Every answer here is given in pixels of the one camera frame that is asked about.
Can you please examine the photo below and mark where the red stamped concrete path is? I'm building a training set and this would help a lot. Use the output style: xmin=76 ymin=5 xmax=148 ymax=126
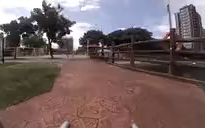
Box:
xmin=0 ymin=57 xmax=205 ymax=128

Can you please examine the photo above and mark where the row of trees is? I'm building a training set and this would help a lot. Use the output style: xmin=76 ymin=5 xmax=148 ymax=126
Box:
xmin=78 ymin=26 xmax=154 ymax=48

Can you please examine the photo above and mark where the distant building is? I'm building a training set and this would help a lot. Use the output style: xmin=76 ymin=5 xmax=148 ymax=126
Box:
xmin=58 ymin=36 xmax=75 ymax=54

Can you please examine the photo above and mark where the grey road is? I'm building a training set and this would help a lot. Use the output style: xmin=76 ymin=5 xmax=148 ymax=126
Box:
xmin=3 ymin=54 xmax=90 ymax=65

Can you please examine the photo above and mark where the tall tree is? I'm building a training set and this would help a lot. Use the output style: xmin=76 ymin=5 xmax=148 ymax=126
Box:
xmin=28 ymin=0 xmax=77 ymax=60

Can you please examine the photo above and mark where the pole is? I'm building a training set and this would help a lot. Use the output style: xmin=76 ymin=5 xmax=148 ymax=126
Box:
xmin=166 ymin=3 xmax=173 ymax=41

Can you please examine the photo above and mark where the grass lawn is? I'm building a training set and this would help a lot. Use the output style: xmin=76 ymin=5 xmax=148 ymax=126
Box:
xmin=0 ymin=62 xmax=62 ymax=111

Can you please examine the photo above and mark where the tall building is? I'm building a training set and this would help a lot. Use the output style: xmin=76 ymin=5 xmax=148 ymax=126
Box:
xmin=174 ymin=3 xmax=204 ymax=49

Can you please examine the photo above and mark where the brown wooden rail fence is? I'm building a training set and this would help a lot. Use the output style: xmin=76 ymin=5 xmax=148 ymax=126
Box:
xmin=89 ymin=28 xmax=205 ymax=86

